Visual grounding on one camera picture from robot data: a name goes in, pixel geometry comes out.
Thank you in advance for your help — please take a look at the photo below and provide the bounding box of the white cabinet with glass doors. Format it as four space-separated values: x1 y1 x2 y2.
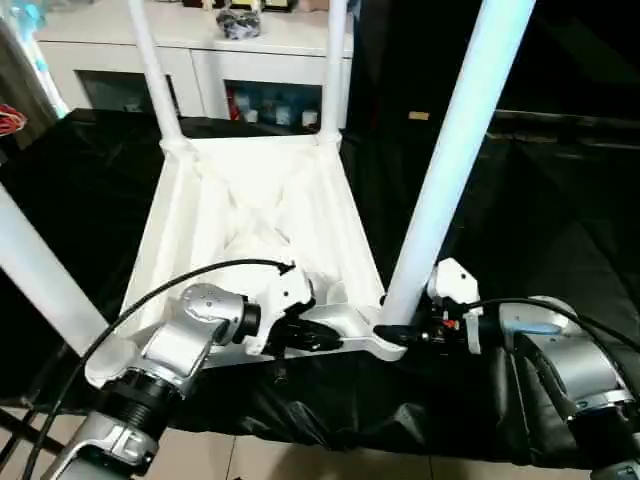
35 0 357 131

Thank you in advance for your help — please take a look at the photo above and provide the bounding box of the white plastic table top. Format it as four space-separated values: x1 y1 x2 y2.
85 130 413 389

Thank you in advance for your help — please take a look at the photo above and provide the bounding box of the black metal stand frame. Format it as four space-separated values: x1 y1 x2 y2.
0 408 56 480

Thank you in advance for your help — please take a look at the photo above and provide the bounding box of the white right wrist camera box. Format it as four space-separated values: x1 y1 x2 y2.
426 257 484 357

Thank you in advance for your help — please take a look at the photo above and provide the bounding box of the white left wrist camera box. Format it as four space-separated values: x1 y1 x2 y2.
244 262 317 357

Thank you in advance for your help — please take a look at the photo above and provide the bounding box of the shiny ornament on cabinet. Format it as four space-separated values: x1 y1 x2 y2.
217 8 264 42

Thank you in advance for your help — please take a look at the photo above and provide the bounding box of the black work mat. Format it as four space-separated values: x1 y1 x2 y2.
0 108 640 471

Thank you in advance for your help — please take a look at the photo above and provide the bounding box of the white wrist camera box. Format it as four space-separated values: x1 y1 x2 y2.
426 257 484 357
244 262 317 357

